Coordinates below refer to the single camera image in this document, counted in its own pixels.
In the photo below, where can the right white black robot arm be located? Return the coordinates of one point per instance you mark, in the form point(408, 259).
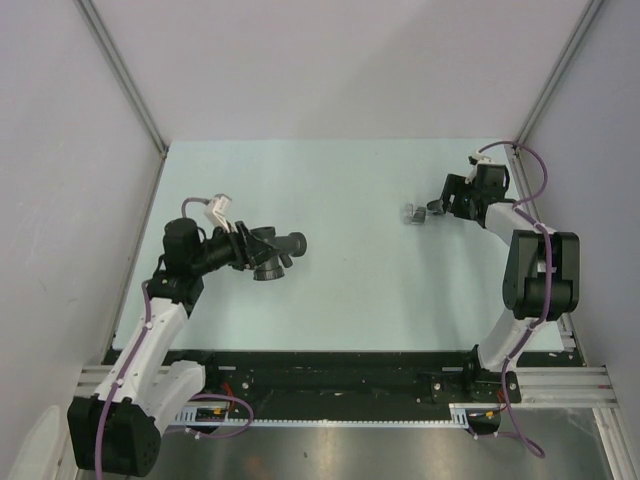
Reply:
point(542, 272)

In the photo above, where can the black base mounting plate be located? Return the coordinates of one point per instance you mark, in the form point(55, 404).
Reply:
point(350, 385)

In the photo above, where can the aluminium frame post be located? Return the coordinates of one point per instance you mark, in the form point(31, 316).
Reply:
point(586, 20)
point(118, 67)

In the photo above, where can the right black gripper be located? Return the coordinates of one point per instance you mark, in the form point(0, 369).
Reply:
point(455, 185)

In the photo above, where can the white slotted cable duct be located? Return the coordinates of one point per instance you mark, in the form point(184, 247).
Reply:
point(454, 418)

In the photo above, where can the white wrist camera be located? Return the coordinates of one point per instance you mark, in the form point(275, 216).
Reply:
point(475, 160)
point(215, 211)

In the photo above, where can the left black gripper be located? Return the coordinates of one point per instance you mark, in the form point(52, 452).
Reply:
point(240, 242)

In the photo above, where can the dark grey pipe fitting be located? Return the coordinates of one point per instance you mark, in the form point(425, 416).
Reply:
point(282, 251)

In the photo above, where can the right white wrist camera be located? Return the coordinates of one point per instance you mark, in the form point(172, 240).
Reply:
point(475, 160)

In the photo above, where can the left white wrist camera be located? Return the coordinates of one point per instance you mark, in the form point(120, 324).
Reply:
point(215, 211)

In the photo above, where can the right aluminium frame post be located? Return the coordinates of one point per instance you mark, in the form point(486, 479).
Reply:
point(586, 20)

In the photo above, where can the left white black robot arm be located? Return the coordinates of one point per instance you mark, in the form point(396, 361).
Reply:
point(119, 427)

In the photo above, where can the left aluminium frame post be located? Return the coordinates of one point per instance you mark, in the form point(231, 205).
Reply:
point(118, 67)

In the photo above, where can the clear plastic threaded connector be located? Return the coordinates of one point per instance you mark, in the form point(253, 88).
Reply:
point(414, 214)

